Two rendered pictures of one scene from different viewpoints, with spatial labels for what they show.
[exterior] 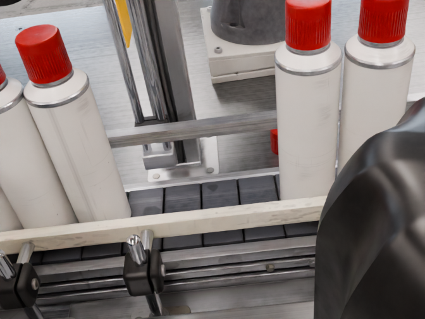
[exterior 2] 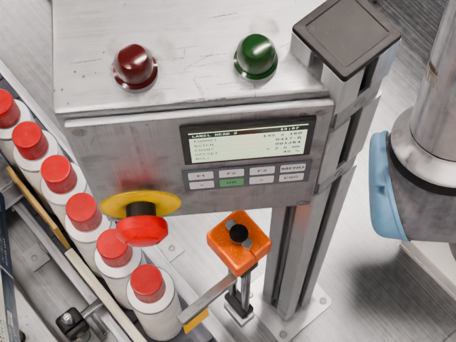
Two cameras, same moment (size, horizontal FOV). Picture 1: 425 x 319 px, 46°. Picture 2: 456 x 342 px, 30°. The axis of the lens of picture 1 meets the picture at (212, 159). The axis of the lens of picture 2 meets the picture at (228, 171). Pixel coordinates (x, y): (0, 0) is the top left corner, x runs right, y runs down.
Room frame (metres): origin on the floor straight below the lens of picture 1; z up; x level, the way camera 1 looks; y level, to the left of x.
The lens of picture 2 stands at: (0.28, -0.10, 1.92)
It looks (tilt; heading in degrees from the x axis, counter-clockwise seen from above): 69 degrees down; 49
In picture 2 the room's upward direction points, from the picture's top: 2 degrees counter-clockwise
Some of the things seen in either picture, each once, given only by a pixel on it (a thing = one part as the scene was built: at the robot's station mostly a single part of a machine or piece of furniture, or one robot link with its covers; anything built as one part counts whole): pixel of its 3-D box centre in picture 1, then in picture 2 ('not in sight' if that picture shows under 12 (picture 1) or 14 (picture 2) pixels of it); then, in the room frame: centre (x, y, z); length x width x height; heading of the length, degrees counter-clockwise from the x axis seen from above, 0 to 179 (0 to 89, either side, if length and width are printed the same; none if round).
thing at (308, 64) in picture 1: (307, 113); not in sight; (0.34, -0.09, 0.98); 0.05 x 0.05 x 0.20
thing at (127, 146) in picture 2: not in sight; (200, 106); (0.43, 0.10, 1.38); 0.17 x 0.10 x 0.19; 142
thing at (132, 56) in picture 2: not in sight; (134, 64); (0.39, 0.11, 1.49); 0.03 x 0.03 x 0.02
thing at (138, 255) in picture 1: (149, 283); not in sight; (0.26, 0.07, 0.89); 0.03 x 0.03 x 0.12; 87
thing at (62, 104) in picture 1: (76, 141); (155, 302); (0.35, 0.11, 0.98); 0.05 x 0.05 x 0.20
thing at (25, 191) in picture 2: not in sight; (37, 210); (0.33, 0.31, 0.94); 0.10 x 0.01 x 0.09; 87
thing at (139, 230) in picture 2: not in sight; (141, 224); (0.35, 0.08, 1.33); 0.04 x 0.03 x 0.04; 142
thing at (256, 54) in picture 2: not in sight; (256, 54); (0.45, 0.07, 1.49); 0.03 x 0.03 x 0.02
